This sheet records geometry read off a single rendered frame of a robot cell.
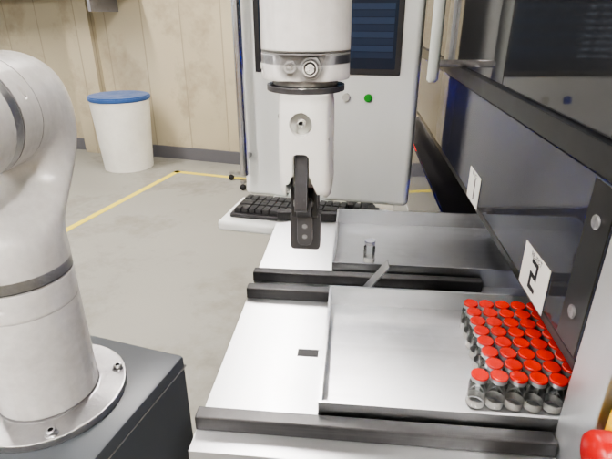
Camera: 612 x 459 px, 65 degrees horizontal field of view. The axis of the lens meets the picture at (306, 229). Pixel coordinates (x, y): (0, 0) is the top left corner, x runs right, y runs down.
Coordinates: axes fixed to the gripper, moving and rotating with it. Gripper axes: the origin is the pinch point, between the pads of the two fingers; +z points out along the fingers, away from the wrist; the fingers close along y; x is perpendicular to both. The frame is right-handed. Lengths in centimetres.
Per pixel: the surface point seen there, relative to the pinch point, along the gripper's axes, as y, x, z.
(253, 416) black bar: -7.4, 5.3, 20.3
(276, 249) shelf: 39.3, 9.9, 22.4
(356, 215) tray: 54, -6, 20
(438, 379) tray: 3.0, -17.1, 22.1
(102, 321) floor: 131, 109, 110
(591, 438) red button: -17.6, -24.6, 9.4
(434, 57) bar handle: 65, -22, -13
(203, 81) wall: 399, 133, 35
